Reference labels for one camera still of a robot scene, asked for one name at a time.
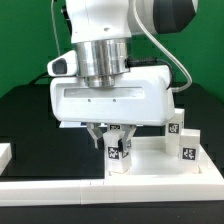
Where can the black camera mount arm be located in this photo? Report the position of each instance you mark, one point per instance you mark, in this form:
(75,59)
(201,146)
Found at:
(67,11)

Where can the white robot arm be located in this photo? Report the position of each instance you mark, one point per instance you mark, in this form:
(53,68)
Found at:
(98,83)

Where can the white marker sheet with tags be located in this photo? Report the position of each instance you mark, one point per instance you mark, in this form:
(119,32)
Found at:
(71,124)

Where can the white square table top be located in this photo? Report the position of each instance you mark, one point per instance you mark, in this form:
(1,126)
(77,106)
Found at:
(149,157)

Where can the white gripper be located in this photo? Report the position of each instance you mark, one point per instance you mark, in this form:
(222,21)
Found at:
(139,97)

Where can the white L-shaped obstacle fence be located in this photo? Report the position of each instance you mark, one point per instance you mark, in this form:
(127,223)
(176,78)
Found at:
(113,189)

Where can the white block at left edge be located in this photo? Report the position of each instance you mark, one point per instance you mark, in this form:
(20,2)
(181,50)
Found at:
(5,155)

